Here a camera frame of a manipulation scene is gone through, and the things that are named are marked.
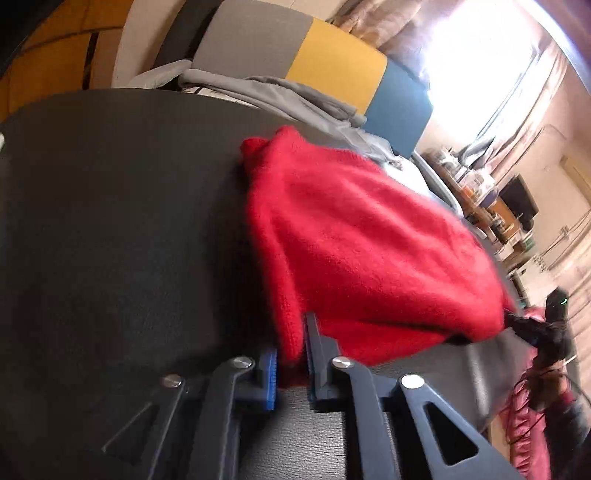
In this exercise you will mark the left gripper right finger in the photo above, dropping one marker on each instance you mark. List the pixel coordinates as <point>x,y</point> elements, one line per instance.
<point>396,428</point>

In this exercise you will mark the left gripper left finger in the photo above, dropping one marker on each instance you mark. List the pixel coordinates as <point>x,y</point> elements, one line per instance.
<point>188,428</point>

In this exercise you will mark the red knit sweater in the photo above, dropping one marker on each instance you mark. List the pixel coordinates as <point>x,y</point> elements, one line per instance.
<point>386,271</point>

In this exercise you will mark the right hand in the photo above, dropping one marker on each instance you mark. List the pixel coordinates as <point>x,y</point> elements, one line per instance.
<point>548,386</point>

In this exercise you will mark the pink ruffled bedding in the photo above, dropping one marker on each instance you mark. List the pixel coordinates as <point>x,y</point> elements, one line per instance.
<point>524,430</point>

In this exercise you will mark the black monitor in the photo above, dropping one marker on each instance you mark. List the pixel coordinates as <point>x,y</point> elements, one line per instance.
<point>516,195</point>

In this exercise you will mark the cluttered wooden desk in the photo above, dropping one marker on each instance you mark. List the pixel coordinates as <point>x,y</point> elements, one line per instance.
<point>483,207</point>

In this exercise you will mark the grey garment on chair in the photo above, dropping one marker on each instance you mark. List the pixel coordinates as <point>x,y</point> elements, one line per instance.
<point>298,102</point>

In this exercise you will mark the pink patterned curtain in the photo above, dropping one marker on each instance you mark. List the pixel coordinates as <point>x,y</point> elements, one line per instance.
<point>401,29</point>

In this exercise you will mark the grey yellow blue chair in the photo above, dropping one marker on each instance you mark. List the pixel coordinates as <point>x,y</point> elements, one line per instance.
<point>242,39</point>

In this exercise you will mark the wall air conditioner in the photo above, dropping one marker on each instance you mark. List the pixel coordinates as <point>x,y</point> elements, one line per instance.
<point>579,173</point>

